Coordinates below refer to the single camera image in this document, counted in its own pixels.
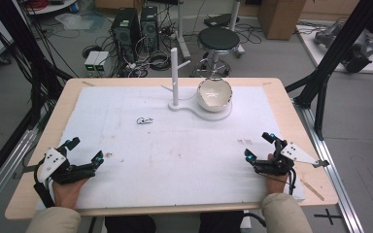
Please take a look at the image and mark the white foam sheet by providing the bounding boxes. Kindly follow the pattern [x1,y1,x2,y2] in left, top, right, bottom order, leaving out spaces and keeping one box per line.
[36,84,306,211]

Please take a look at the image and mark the person's leg black trousers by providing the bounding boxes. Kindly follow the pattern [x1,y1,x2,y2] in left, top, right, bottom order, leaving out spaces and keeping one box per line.
[199,211,245,233]
[104,215,157,233]

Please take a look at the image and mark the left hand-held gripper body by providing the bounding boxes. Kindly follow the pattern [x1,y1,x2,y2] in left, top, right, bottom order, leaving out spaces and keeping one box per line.
[37,146,97,185]

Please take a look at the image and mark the person's right hand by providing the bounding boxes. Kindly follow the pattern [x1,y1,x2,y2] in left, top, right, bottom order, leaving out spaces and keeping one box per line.
[264,153,289,196]

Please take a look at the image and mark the small silver metal ring chain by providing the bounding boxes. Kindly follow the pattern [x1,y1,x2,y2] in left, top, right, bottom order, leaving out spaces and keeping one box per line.
[136,116,154,126]

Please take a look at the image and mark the grey robot device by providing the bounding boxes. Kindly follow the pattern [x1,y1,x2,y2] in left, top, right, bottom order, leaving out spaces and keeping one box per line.
[313,21,373,74]

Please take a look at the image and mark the round white table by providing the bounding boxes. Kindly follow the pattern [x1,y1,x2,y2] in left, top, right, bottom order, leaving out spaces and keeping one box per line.
[24,0,80,17]

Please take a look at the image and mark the person's left hand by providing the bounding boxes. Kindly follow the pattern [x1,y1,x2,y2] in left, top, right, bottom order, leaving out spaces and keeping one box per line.
[51,178,89,210]

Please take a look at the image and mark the black frame with cables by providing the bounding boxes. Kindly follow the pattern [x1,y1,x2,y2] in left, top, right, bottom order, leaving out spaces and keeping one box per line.
[0,0,74,195]

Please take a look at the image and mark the white power supply box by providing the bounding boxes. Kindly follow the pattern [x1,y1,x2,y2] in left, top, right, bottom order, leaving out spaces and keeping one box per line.
[93,50,111,75]
[84,50,100,78]

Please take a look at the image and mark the white shell-shaped bowl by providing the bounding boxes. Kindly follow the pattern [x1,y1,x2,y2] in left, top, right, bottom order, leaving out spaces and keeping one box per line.
[196,78,234,114]

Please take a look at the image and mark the clear plastic sheet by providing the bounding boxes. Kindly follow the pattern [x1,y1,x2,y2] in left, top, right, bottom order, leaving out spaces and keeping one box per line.
[54,12,107,34]

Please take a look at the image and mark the brown cardboard box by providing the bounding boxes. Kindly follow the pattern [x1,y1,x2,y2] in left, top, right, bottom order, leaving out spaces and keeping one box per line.
[257,0,308,41]

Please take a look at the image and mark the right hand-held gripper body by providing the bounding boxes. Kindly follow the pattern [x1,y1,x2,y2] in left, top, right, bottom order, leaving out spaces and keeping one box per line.
[253,140,330,178]

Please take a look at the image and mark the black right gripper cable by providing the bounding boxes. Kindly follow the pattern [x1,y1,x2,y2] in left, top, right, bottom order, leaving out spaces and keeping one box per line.
[287,167,298,196]

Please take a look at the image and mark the black round stool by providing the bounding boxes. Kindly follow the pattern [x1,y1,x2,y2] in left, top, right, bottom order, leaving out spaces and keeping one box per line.
[193,26,242,78]

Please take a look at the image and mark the white floor board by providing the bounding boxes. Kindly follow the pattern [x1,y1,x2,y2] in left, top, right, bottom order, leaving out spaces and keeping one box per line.
[295,23,373,76]

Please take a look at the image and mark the white jewelry tree stand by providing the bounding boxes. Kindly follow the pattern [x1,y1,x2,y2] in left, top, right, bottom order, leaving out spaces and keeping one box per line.
[160,47,233,122]

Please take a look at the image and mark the aluminium rail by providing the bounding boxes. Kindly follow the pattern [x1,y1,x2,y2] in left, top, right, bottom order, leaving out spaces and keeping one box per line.
[291,96,366,233]
[0,128,41,222]

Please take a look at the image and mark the black coiled cable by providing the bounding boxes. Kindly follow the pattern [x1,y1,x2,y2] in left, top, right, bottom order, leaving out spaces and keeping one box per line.
[148,50,173,72]

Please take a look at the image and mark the black left gripper strap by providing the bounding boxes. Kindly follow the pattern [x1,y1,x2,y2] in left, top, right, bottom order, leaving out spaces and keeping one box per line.
[33,161,56,209]

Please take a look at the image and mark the black metal frame strut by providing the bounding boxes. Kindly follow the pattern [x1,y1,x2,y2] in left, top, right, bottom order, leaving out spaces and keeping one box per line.
[285,0,373,141]

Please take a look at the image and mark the white table leg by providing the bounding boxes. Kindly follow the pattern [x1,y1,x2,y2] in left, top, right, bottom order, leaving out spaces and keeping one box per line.
[228,0,246,59]
[174,0,192,61]

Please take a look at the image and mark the thin wooden stick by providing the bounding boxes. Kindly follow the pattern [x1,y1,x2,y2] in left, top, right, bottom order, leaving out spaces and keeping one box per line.
[300,179,325,202]

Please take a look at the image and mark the black computer tower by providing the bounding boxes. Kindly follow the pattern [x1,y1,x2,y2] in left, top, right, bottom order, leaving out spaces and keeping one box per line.
[139,5,160,51]
[111,7,142,64]

